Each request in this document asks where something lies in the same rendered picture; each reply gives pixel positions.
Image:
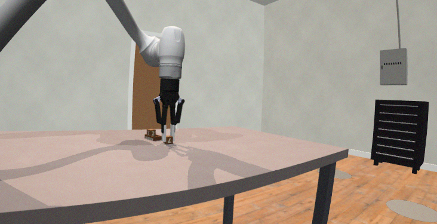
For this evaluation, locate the brown wooden number cube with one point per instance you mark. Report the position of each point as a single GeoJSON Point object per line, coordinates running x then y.
{"type": "Point", "coordinates": [151, 132]}
{"type": "Point", "coordinates": [169, 140]}

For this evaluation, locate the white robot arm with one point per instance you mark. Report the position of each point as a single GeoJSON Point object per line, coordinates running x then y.
{"type": "Point", "coordinates": [167, 53]}

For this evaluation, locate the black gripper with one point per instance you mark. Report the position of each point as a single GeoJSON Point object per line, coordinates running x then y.
{"type": "Point", "coordinates": [169, 95]}

